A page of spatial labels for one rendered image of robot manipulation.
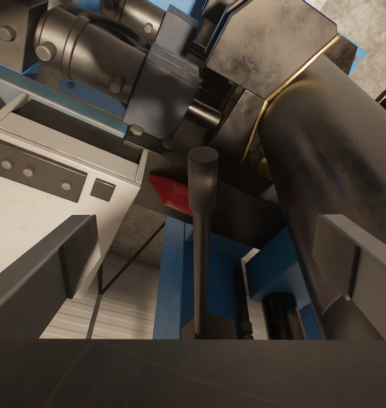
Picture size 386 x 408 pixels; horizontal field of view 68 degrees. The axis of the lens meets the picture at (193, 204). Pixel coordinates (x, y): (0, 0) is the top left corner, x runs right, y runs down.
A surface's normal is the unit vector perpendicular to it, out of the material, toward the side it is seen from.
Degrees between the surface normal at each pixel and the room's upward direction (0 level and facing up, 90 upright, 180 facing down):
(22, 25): 0
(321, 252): 90
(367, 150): 90
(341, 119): 90
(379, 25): 0
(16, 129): 90
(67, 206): 0
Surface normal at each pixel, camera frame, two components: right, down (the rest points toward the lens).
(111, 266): 0.47, -0.65
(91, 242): 1.00, 0.00
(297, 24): -0.01, 0.67
